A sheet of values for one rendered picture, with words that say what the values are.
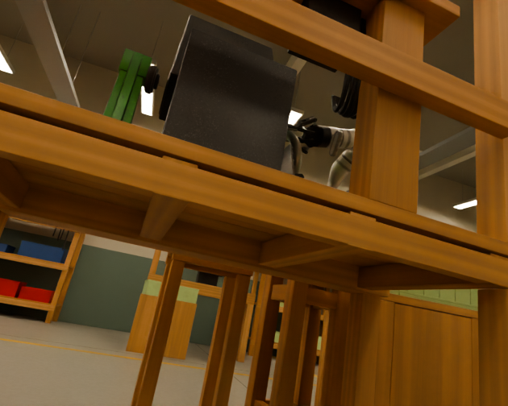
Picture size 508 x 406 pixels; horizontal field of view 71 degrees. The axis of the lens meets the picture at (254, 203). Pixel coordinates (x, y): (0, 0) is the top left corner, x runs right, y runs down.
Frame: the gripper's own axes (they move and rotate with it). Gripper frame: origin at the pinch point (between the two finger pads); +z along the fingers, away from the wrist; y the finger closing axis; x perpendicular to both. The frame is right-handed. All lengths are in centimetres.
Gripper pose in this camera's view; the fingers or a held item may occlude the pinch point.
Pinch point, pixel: (289, 133)
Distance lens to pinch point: 125.2
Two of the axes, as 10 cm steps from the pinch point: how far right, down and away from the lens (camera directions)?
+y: 1.9, -8.6, -4.7
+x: 2.9, 5.1, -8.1
